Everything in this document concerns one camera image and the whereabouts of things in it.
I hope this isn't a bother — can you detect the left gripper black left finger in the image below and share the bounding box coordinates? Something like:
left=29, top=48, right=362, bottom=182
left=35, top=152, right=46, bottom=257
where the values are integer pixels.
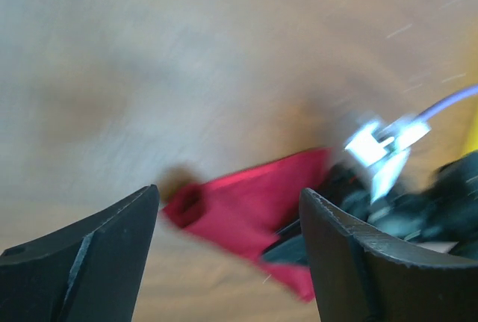
left=1, top=185, right=159, bottom=321

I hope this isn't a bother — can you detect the red cloth napkin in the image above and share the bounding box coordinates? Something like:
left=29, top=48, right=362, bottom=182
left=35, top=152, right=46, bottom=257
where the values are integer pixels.
left=161, top=148, right=330, bottom=303

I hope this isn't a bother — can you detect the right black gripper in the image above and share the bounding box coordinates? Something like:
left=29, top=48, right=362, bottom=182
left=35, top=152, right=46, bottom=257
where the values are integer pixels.
left=324, top=153, right=477, bottom=255

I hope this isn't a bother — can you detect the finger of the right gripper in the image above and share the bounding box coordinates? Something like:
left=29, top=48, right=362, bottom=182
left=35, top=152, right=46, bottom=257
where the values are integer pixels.
left=261, top=217, right=308, bottom=266

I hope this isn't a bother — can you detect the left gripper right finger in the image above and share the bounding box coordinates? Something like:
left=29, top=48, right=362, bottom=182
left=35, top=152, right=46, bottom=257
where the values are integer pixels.
left=299, top=188, right=477, bottom=321

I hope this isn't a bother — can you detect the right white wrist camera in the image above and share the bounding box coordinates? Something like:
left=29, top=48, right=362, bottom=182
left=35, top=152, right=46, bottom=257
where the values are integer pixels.
left=344, top=115, right=431, bottom=203

